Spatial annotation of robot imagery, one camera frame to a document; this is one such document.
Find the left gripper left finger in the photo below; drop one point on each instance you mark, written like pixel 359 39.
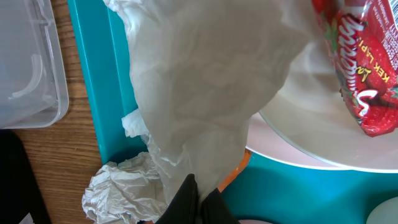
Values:
pixel 183 207

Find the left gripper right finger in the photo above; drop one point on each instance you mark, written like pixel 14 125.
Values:
pixel 214 210

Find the white paper napkin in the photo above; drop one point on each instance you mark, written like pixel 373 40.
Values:
pixel 128 192

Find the orange carrot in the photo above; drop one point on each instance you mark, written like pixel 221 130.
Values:
pixel 235 172

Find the white tissue paper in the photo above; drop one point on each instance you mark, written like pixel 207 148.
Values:
pixel 200 69

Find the red snack wrapper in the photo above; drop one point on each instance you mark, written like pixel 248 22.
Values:
pixel 361 36

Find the clear plastic waste bin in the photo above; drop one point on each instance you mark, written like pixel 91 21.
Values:
pixel 34 91

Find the teal plastic serving tray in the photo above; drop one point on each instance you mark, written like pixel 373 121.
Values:
pixel 268 189

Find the large white plate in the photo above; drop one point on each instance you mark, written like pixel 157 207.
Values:
pixel 308 125

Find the black plastic tray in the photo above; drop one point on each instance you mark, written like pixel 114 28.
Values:
pixel 21 200

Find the white cup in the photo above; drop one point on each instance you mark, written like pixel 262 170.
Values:
pixel 385 213

